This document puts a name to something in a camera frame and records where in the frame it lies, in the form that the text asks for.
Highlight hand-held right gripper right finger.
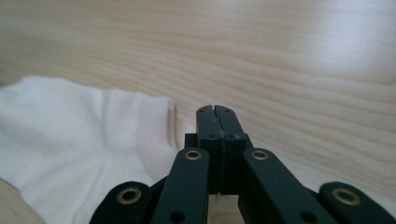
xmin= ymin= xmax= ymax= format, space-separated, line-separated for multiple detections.
xmin=214 ymin=105 xmax=254 ymax=196

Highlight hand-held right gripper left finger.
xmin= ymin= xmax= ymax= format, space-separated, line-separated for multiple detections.
xmin=184 ymin=105 xmax=225 ymax=195

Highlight pale pink sock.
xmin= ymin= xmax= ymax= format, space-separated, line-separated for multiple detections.
xmin=0 ymin=75 xmax=179 ymax=224

